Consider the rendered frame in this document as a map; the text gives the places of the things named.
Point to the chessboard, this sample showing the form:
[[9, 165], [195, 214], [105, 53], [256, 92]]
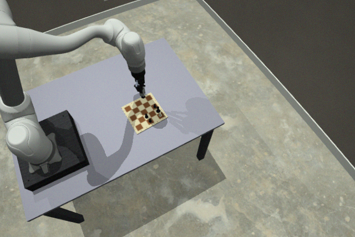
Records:
[[136, 110]]

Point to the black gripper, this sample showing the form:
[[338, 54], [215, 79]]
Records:
[[140, 81]]

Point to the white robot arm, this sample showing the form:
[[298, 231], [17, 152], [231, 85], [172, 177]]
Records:
[[27, 140]]

